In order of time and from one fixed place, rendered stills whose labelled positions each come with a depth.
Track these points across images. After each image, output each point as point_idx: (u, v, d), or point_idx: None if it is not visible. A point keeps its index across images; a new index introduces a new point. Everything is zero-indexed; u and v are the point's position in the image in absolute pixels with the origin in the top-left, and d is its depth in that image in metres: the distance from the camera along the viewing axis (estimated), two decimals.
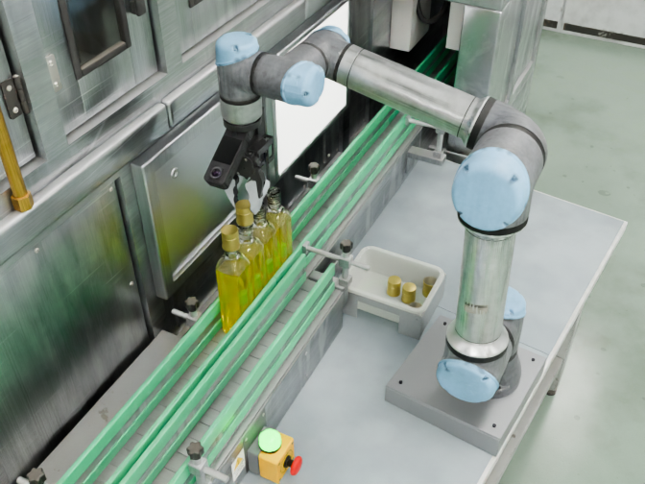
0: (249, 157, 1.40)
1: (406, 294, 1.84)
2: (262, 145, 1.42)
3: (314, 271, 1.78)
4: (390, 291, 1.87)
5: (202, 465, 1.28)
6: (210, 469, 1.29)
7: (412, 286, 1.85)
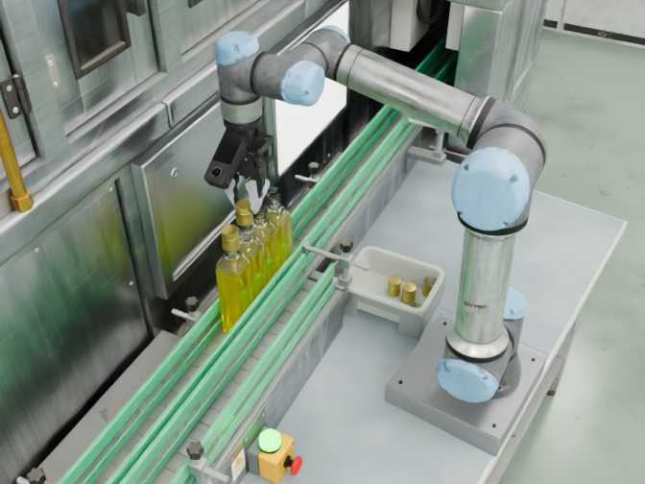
0: (249, 157, 1.40)
1: (406, 294, 1.84)
2: (262, 145, 1.42)
3: (314, 271, 1.78)
4: (390, 291, 1.87)
5: (202, 465, 1.28)
6: (210, 469, 1.29)
7: (412, 286, 1.85)
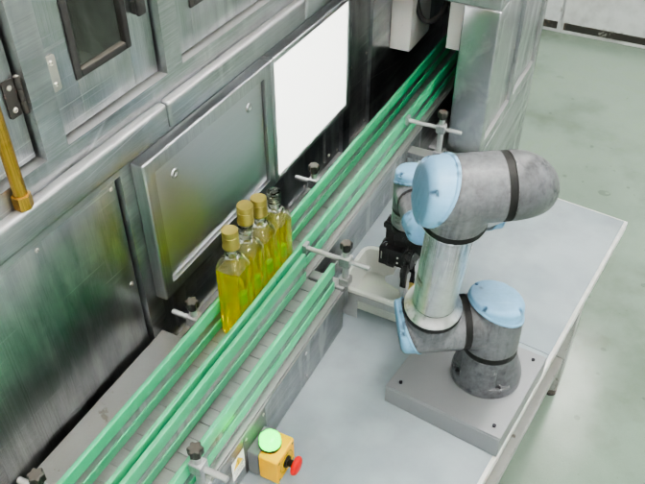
0: None
1: None
2: None
3: (314, 271, 1.78)
4: (264, 211, 1.56)
5: (202, 465, 1.28)
6: (210, 469, 1.29)
7: (412, 286, 1.85)
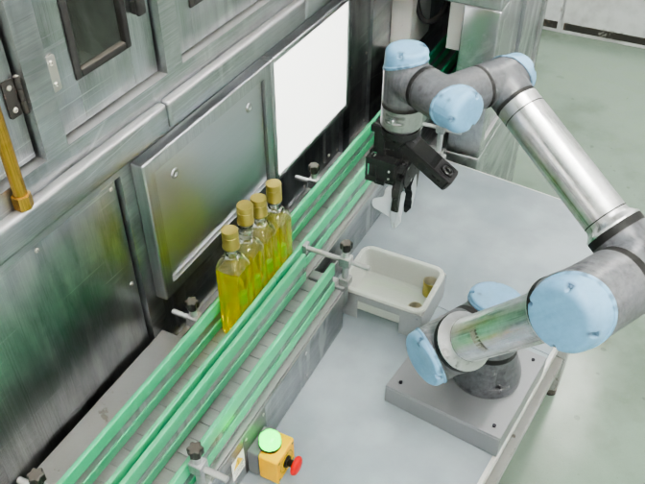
0: None
1: (280, 189, 1.59)
2: None
3: (314, 271, 1.78)
4: (264, 211, 1.56)
5: (202, 465, 1.28)
6: (210, 469, 1.29)
7: (273, 181, 1.59)
